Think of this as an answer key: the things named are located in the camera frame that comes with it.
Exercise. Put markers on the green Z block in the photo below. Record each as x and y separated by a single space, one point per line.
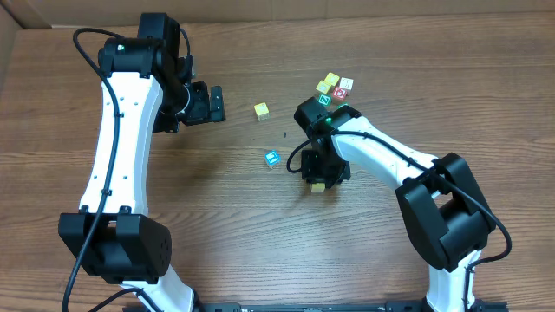
324 99

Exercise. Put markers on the yellow block front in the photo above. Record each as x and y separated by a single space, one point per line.
323 87

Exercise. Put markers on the white letter block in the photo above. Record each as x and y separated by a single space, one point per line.
346 84

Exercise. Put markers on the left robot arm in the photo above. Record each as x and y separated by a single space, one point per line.
147 87

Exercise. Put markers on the yellow block rear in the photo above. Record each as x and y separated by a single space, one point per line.
332 79

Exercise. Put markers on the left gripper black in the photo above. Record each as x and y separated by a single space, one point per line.
205 104

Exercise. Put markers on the tan yellow letter block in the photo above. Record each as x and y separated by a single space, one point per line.
317 187

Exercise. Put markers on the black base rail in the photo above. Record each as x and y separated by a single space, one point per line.
397 306

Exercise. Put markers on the blue picture block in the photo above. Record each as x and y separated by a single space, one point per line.
272 158

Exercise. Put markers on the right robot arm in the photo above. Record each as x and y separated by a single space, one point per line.
444 211

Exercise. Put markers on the lone yellow block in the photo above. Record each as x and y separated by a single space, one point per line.
262 111

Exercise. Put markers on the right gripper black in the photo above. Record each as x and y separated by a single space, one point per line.
323 176

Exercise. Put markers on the red picture block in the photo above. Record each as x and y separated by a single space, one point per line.
339 94

